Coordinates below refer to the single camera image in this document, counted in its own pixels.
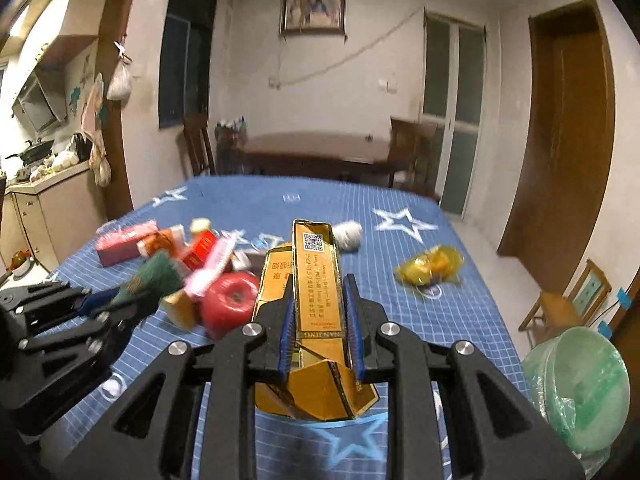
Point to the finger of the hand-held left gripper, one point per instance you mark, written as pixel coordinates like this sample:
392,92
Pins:
97,301
80,355

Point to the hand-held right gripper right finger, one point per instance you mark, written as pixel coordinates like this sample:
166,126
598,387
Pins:
353,332

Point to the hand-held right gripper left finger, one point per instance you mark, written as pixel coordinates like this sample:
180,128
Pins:
286,325

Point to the gold cardboard carton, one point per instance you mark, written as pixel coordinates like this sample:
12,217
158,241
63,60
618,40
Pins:
320,290

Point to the green packet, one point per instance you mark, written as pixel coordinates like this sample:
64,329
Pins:
150,277

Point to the red apple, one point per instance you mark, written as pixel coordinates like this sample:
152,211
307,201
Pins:
230,305

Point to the red cigarette pack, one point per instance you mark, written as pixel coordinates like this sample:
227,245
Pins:
200,252

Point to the green plate with snack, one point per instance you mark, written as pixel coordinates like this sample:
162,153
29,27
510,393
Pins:
575,385

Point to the red patterned box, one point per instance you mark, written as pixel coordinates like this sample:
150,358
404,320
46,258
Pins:
122,247

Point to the orange white wrapper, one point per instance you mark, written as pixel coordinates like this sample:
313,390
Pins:
160,244

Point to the pink wrapper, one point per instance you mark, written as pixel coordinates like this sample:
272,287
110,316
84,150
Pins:
212,270

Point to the beige kitchen cabinet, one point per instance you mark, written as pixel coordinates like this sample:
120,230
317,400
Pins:
55,215

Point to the yellow plastic bag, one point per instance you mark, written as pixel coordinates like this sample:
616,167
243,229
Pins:
430,266

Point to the blue star tablecloth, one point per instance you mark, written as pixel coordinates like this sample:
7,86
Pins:
310,200

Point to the hanging cloth bags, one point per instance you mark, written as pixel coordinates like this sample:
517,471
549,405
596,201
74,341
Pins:
97,145

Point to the black wok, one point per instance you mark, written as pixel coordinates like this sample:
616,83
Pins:
32,151

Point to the dark wooden dining table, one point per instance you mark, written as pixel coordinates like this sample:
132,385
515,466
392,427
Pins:
320,147

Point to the dark wooden chair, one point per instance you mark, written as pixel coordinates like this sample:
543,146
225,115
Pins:
415,150
197,145

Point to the bottles on dining table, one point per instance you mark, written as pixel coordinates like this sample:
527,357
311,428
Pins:
231,129

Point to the range hood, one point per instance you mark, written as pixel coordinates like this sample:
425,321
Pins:
37,105

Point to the small wooden chair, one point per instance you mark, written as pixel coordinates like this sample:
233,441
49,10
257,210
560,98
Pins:
565,305

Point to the hanging white plastic bag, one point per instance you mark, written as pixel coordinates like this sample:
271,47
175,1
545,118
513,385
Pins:
119,82

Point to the white glass door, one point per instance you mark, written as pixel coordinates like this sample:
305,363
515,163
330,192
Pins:
455,110

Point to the dark window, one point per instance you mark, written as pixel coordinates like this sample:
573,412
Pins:
187,55

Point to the blue tape marks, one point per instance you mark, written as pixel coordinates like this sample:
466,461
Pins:
625,297

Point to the brown wooden door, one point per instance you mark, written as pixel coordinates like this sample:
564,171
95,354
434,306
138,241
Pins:
565,150

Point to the white wall switch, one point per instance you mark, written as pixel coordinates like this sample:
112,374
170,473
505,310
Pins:
387,86

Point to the framed wall picture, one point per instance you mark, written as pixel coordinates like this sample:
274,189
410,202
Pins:
313,11

